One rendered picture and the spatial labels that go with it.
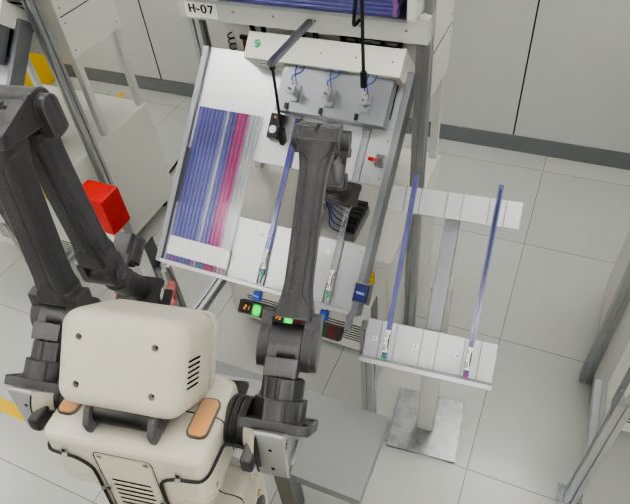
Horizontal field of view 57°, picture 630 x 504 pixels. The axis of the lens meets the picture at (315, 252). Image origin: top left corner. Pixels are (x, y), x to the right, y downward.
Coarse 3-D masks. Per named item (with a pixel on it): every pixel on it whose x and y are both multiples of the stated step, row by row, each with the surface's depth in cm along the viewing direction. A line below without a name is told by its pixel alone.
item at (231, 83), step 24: (216, 48) 186; (216, 72) 186; (240, 72) 183; (264, 72) 180; (216, 96) 186; (240, 96) 183; (264, 96) 180; (264, 120) 180; (288, 120) 177; (312, 120) 174; (264, 144) 179; (288, 144) 177; (384, 144) 167; (360, 168) 169; (384, 168) 166
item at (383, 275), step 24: (264, 168) 236; (408, 168) 229; (432, 168) 228; (264, 192) 225; (288, 192) 224; (360, 192) 221; (240, 216) 217; (264, 216) 215; (288, 216) 214; (336, 216) 212; (360, 240) 202; (384, 240) 201; (432, 240) 267; (384, 264) 195; (240, 288) 241; (384, 288) 203; (240, 312) 254; (336, 312) 225; (384, 312) 212
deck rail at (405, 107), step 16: (400, 112) 164; (400, 128) 164; (400, 144) 168; (384, 176) 165; (384, 192) 165; (384, 208) 168; (368, 240) 166; (368, 256) 166; (368, 272) 168; (352, 304) 167
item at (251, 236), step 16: (176, 208) 189; (240, 224) 181; (256, 224) 179; (240, 240) 181; (256, 240) 179; (288, 240) 175; (320, 240) 172; (336, 240) 170; (240, 256) 181; (256, 256) 179; (272, 256) 177; (320, 256) 172; (352, 256) 169; (240, 272) 180; (256, 272) 179; (272, 272) 177; (320, 272) 172; (336, 272) 170; (352, 272) 168; (320, 288) 171; (336, 288) 170; (352, 288) 168; (336, 304) 170
